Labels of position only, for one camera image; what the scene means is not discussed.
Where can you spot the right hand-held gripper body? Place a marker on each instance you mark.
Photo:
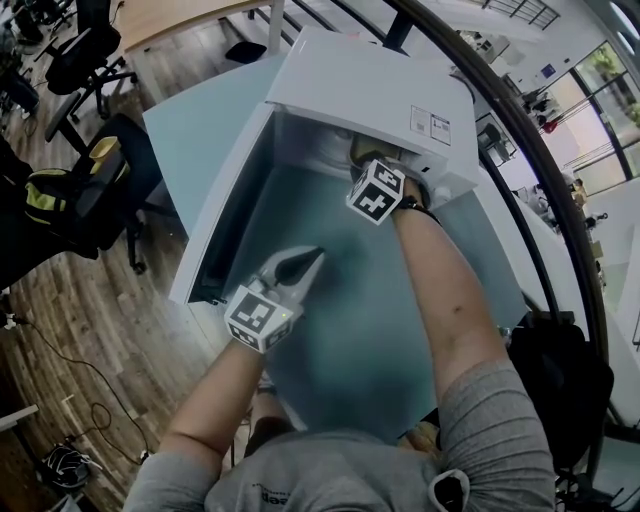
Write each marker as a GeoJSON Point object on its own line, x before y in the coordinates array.
{"type": "Point", "coordinates": [375, 195]}

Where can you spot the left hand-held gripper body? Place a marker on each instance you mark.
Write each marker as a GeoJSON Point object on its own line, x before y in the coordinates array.
{"type": "Point", "coordinates": [260, 320]}

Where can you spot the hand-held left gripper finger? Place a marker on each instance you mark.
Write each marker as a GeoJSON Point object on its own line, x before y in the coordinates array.
{"type": "Point", "coordinates": [302, 285]}
{"type": "Point", "coordinates": [272, 262]}

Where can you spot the yellow sponge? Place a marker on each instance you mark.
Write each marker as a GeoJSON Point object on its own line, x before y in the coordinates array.
{"type": "Point", "coordinates": [365, 147]}

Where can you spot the white microwave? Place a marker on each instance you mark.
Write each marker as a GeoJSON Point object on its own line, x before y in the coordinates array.
{"type": "Point", "coordinates": [360, 80]}

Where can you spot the person's left forearm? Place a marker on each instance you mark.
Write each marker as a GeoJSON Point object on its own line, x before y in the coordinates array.
{"type": "Point", "coordinates": [215, 400]}

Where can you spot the person's right forearm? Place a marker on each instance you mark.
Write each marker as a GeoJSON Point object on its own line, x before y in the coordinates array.
{"type": "Point", "coordinates": [440, 280]}

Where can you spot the black wristband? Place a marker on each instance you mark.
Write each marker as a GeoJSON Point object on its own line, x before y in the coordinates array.
{"type": "Point", "coordinates": [411, 204]}

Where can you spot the black curved railing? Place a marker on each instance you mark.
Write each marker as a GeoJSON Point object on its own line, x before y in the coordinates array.
{"type": "Point", "coordinates": [520, 120]}

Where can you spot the white power strip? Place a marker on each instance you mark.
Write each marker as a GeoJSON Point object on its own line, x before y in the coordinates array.
{"type": "Point", "coordinates": [144, 456]}

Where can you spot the black office chair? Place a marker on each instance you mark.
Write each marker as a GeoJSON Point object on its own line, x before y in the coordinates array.
{"type": "Point", "coordinates": [135, 145]}
{"type": "Point", "coordinates": [560, 370]}
{"type": "Point", "coordinates": [80, 50]}

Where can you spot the grey t-shirt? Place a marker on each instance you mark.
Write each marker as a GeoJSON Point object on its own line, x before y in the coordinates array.
{"type": "Point", "coordinates": [490, 425]}

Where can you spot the green yellow backpack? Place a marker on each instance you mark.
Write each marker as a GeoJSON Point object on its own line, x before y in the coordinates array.
{"type": "Point", "coordinates": [47, 197]}

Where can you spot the black balcony railing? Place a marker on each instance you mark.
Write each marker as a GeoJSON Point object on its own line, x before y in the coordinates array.
{"type": "Point", "coordinates": [525, 10]}

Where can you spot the large glass window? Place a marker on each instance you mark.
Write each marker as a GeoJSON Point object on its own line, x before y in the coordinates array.
{"type": "Point", "coordinates": [600, 115]}

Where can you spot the wooden desk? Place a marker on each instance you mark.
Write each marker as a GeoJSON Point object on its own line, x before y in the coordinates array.
{"type": "Point", "coordinates": [190, 17]}

